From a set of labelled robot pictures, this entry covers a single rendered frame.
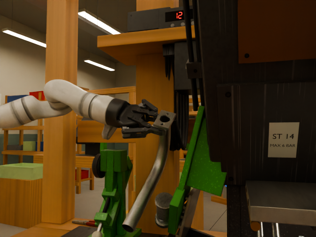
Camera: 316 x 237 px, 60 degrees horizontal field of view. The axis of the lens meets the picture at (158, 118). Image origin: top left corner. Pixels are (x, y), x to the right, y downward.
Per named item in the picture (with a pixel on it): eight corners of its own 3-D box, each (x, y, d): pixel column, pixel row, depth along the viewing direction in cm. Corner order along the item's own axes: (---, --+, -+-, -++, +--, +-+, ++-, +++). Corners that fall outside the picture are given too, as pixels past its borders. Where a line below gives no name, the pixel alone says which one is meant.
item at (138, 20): (170, 27, 88) (170, 5, 88) (126, 32, 92) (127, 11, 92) (175, 35, 94) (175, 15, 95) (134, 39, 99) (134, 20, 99)
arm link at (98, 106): (123, 120, 81) (105, 114, 83) (119, 90, 73) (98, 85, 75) (108, 142, 75) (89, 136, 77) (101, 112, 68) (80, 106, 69)
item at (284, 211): (412, 246, 29) (410, 216, 29) (249, 231, 33) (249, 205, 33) (313, 183, 66) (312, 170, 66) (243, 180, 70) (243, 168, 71)
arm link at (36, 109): (74, 97, 85) (29, 114, 82) (65, 76, 78) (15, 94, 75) (80, 112, 81) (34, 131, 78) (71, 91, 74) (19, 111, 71)
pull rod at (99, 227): (98, 244, 71) (99, 221, 72) (89, 243, 72) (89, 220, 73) (108, 236, 77) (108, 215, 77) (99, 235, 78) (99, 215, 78)
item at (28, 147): (77, 194, 561) (79, 84, 575) (-2, 185, 668) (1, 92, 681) (94, 189, 610) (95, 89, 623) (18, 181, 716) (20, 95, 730)
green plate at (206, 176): (213, 224, 51) (241, 115, 51) (171, 209, 53) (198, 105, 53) (218, 208, 62) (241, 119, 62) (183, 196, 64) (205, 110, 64)
